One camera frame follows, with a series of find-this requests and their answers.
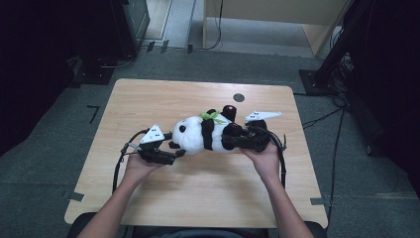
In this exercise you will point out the black stand base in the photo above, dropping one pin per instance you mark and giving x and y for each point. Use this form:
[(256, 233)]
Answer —
[(94, 74)]

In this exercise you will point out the person's left hand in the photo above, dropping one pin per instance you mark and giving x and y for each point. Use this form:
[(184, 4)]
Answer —
[(140, 170)]

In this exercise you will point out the dark floor tape piece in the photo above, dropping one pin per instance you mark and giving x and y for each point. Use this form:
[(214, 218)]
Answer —
[(164, 46), (150, 46), (189, 48)]

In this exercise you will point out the dark cabinet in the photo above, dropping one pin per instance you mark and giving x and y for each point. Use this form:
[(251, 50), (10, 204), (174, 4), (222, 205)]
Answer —
[(132, 23)]

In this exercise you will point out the light wooden desk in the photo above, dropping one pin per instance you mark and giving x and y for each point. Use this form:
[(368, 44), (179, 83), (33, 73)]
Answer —
[(264, 10)]

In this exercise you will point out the black and white panda plush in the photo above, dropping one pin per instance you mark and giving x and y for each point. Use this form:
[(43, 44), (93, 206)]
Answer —
[(194, 135)]

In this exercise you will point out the grey floor tape strip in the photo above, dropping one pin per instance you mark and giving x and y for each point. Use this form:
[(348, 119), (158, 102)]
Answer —
[(317, 201), (76, 196)]

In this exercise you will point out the black metal stand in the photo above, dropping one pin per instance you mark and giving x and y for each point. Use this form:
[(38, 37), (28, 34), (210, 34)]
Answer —
[(333, 49)]

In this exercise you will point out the round dark table grommet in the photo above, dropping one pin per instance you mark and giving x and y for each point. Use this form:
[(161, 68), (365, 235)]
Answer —
[(238, 97)]

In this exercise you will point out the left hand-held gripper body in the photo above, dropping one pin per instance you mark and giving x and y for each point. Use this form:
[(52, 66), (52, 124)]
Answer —
[(152, 135)]

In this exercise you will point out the person's right hand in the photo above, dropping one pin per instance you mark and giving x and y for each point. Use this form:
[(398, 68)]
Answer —
[(265, 163)]

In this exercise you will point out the dark curtain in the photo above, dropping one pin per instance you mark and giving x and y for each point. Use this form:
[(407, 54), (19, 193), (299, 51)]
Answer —
[(39, 66), (389, 82)]

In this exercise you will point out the green toy scarf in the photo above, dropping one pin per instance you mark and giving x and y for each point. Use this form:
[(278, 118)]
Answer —
[(211, 116)]

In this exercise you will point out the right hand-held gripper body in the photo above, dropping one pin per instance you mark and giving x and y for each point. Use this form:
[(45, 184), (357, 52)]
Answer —
[(259, 139)]

